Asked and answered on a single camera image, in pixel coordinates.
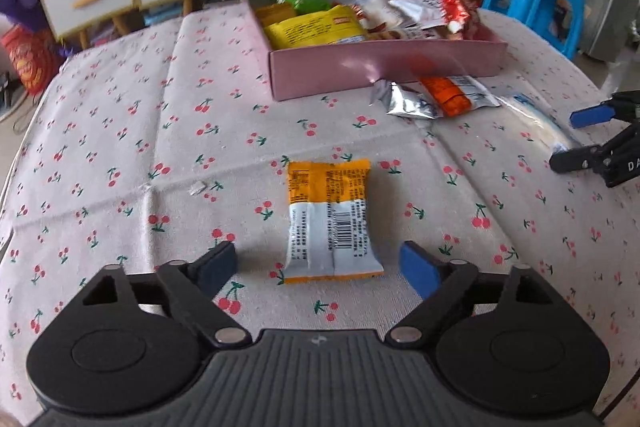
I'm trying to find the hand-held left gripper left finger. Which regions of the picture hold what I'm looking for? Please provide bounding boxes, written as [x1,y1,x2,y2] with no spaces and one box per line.
[80,241,251,350]

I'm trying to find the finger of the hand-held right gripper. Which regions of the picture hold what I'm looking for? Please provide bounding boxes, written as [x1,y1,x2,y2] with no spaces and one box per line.
[549,124,640,172]
[570,90,640,130]

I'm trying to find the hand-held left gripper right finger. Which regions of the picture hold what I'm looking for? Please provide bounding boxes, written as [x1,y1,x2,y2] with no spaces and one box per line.
[387,241,563,350]

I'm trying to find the clear plastic packet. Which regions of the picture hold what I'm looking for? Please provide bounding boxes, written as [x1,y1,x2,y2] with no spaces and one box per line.
[492,93,583,152]

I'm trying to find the orange white snack packet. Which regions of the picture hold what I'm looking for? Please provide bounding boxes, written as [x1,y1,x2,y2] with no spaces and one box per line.
[282,159,385,285]

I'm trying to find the small red white packet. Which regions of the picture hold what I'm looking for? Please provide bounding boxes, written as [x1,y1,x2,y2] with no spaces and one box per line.
[446,18,473,42]

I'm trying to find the red snack packet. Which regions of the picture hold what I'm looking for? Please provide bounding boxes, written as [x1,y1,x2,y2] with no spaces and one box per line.
[437,0,476,22]

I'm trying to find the white foil snack packet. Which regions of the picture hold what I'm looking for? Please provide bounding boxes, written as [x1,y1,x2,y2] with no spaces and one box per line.
[390,0,446,30]

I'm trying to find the pink cardboard box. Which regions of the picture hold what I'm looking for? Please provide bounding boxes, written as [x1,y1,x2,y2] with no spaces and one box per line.
[239,0,510,102]

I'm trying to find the clear rice cracker packet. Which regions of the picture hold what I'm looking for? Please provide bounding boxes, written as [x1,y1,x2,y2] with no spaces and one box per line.
[352,0,401,30]

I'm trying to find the yellow snack packet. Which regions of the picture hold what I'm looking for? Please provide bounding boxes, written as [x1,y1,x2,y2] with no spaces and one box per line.
[262,4,368,52]

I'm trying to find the grey metal appliance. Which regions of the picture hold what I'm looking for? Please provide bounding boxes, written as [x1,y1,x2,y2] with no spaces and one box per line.
[582,0,640,62]

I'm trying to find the orange sausage snack packet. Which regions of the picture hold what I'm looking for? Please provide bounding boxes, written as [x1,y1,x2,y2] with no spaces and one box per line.
[419,76,501,118]

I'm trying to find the cherry print tablecloth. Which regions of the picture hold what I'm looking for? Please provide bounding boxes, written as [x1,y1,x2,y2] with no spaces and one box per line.
[0,2,640,427]

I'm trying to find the silver foil snack packet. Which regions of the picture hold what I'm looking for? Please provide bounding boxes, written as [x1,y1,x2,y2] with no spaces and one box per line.
[371,81,441,120]

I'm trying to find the long white brown packet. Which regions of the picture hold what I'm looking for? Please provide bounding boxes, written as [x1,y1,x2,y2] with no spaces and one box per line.
[367,26,451,42]

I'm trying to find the amber snack packet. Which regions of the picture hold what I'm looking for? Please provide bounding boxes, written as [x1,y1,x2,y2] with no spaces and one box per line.
[256,3,297,25]

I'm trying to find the red gift bag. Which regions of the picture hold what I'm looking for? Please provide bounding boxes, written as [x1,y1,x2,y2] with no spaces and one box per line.
[0,27,63,96]

